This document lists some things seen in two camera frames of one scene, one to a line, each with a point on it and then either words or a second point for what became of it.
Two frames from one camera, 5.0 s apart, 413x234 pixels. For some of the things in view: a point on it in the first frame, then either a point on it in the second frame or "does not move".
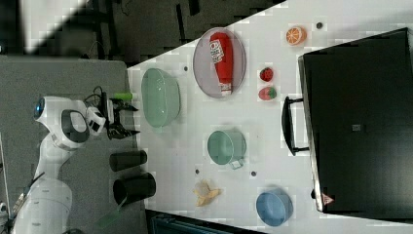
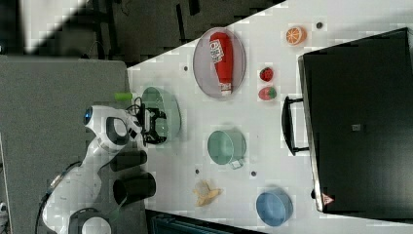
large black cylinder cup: x=134 y=188 does not move
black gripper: x=111 y=114 -> x=146 y=116
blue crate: x=158 y=222 does not move
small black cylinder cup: x=123 y=160 does not move
